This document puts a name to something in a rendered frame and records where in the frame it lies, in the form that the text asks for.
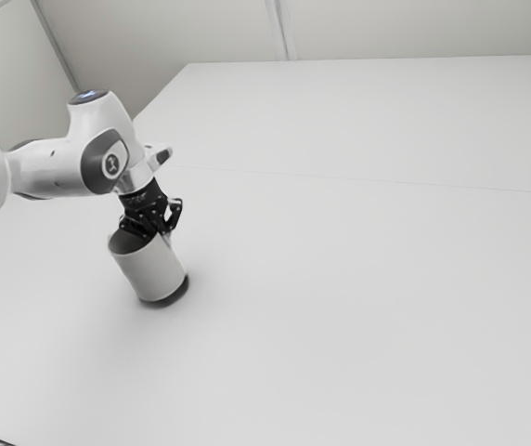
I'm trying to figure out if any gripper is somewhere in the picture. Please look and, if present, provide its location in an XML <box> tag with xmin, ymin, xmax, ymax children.
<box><xmin>117</xmin><ymin>177</ymin><xmax>185</xmax><ymax>243</ymax></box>

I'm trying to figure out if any white cylindrical mug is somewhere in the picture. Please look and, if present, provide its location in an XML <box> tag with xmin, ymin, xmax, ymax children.
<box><xmin>108</xmin><ymin>227</ymin><xmax>188</xmax><ymax>303</ymax></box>

